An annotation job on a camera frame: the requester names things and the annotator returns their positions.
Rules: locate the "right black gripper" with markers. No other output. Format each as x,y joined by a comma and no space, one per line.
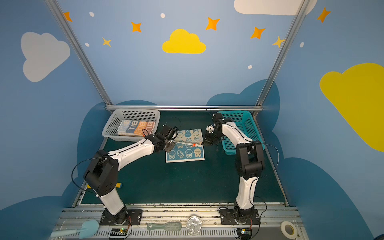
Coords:
207,139

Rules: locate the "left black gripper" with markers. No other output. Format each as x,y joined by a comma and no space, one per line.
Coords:
167,143

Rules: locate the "blue patterned towel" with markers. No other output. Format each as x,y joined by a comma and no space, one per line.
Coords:
188,147

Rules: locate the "cream rabbit lettered towel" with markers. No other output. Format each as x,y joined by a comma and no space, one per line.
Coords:
134,128

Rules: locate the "white perforated plastic basket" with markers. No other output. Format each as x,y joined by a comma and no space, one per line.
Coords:
111,127

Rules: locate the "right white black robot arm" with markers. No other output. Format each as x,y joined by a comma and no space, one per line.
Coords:
249,163

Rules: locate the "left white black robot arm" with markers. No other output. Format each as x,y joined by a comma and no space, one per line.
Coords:
102,173

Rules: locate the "teal perforated plastic basket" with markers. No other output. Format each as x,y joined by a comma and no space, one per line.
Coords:
245,123

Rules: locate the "green plastic brush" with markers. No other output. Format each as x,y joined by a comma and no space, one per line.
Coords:
170,226

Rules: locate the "left small circuit board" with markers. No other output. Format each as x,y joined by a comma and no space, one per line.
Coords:
118,233

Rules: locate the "small circuit board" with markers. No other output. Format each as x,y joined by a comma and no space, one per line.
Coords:
243,234
118,233

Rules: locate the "right small circuit board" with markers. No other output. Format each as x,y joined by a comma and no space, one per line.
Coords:
243,234

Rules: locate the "white tape roll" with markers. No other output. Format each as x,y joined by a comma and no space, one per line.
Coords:
289,230

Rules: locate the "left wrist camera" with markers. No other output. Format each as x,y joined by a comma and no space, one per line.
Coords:
170,133

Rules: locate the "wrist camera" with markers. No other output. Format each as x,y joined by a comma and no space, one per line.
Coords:
170,133
217,119

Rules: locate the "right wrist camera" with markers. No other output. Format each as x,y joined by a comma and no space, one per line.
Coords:
217,119

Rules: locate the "aluminium frame back bar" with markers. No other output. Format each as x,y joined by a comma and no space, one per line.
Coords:
186,108

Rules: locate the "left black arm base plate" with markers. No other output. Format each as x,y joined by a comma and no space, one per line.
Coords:
123,218

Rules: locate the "aluminium front rail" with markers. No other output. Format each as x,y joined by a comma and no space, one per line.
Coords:
185,221

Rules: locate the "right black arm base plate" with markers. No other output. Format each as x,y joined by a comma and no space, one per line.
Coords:
239,217

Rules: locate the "aluminium frame right post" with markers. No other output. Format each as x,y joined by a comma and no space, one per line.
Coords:
292,32

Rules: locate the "aluminium frame post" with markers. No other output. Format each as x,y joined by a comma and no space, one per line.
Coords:
64,24
292,32

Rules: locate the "aluminium frame left post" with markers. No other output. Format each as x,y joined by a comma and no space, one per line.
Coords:
64,24

